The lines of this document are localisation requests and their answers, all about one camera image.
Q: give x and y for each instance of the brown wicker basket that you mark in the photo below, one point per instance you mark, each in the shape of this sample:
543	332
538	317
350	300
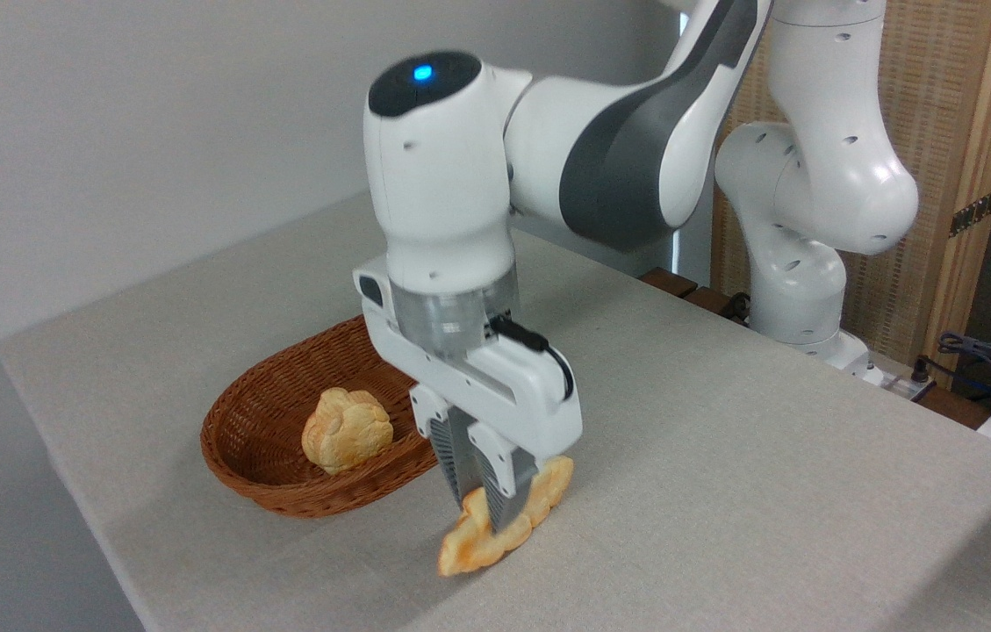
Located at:
258	439

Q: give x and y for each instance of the long braided bread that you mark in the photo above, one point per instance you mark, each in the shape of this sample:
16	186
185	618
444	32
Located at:
469	553

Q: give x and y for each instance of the grey tablecloth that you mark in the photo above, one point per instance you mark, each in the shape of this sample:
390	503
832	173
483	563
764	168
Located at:
723	491

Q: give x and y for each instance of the wooden rattan screen panel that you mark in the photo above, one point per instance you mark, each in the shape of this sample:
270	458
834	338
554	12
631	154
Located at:
943	105

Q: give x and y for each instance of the small round bread roll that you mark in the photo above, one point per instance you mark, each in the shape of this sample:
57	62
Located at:
346	434

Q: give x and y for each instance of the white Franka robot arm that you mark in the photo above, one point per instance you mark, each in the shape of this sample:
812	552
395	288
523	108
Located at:
820	175

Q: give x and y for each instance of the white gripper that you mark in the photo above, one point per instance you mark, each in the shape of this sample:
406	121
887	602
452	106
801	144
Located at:
504	395

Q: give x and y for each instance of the black metal hinge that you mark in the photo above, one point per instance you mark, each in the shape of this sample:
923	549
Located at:
975	211

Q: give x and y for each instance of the brown wooden bench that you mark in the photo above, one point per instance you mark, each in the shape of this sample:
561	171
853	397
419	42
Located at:
671	282

